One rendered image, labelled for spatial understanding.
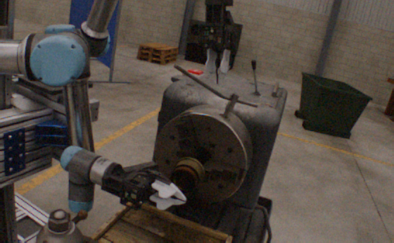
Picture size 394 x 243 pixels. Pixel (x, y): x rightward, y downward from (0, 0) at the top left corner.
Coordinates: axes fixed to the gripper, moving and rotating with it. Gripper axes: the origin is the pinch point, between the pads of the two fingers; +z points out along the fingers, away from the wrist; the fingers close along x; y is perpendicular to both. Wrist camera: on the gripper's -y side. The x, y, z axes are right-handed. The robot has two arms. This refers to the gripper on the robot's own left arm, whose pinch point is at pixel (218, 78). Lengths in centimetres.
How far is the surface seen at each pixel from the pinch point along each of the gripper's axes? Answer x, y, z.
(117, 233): -24, 14, 45
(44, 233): -15, 48, 20
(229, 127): 1.3, -9.6, 16.1
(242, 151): 5.9, -9.6, 23.0
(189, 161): -7.3, 0.9, 24.4
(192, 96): -16.8, -26.3, 11.3
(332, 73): 123, -1008, 98
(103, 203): -115, -95, 119
